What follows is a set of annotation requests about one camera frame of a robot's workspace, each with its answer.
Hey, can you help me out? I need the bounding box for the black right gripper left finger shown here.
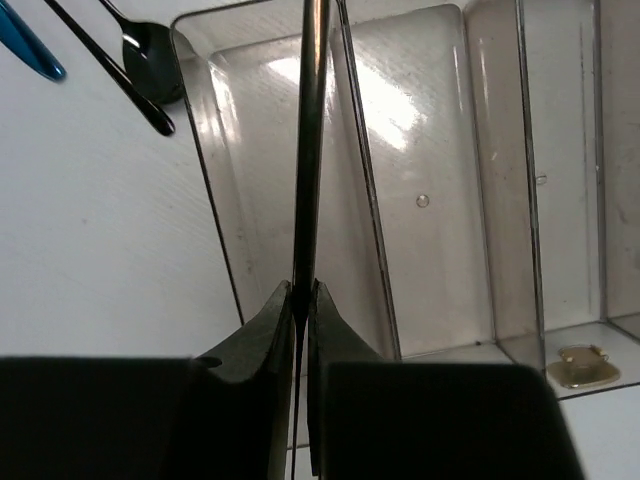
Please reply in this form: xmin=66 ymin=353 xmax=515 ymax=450
xmin=194 ymin=280 xmax=295 ymax=479

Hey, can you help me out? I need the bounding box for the clear compartment utensil tray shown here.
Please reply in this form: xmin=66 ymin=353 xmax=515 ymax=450
xmin=172 ymin=1 xmax=639 ymax=374

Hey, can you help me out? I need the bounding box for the blue knife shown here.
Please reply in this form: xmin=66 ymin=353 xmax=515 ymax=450
xmin=1 ymin=1 xmax=66 ymax=82

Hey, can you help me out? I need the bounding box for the black knife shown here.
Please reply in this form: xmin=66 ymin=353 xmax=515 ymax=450
xmin=289 ymin=0 xmax=331 ymax=480

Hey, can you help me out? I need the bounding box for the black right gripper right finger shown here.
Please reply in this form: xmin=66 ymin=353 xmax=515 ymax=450
xmin=307 ymin=280 xmax=383 ymax=477

